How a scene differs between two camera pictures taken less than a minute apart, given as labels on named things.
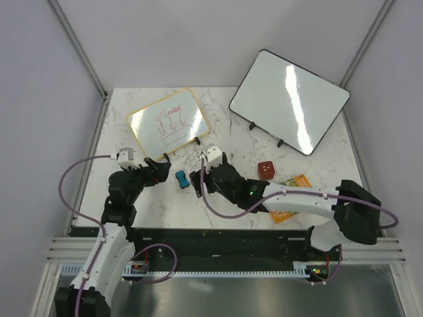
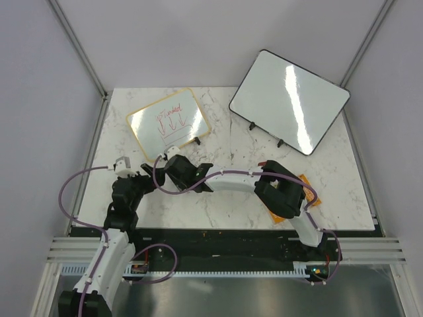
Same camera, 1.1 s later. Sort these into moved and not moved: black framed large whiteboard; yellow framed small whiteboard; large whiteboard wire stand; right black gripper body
Moved: right black gripper body
Not moved: black framed large whiteboard; yellow framed small whiteboard; large whiteboard wire stand
